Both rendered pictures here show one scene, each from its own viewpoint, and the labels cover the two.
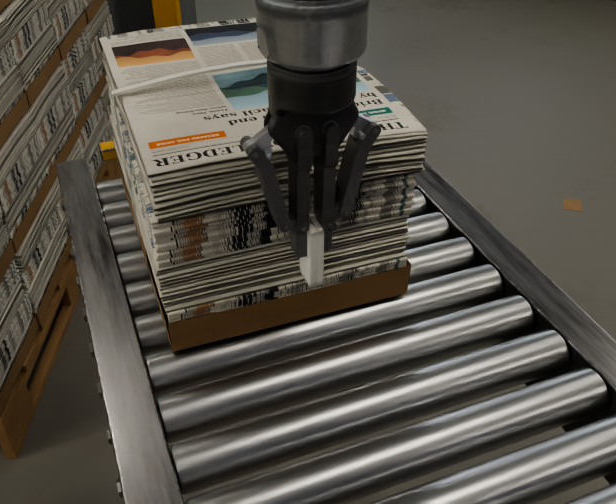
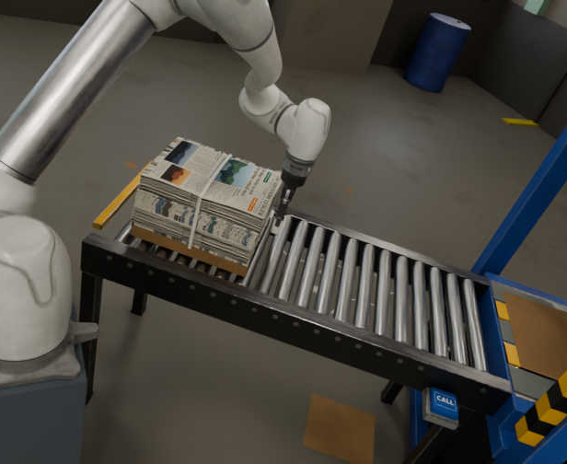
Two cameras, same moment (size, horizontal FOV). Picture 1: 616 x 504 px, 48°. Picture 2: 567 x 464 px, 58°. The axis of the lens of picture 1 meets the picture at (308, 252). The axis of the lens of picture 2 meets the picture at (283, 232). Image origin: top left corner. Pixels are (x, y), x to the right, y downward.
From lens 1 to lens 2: 1.31 m
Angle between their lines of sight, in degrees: 54
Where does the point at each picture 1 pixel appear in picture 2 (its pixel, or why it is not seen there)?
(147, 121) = (232, 203)
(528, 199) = (109, 168)
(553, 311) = (297, 214)
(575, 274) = not seen: hidden behind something
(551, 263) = not seen: hidden behind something
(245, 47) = (195, 161)
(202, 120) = (243, 196)
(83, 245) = (160, 265)
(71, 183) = (107, 245)
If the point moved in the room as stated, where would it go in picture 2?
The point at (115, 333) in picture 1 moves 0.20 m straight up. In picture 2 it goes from (220, 283) to (235, 231)
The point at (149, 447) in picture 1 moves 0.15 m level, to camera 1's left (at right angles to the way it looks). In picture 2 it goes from (274, 301) to (245, 328)
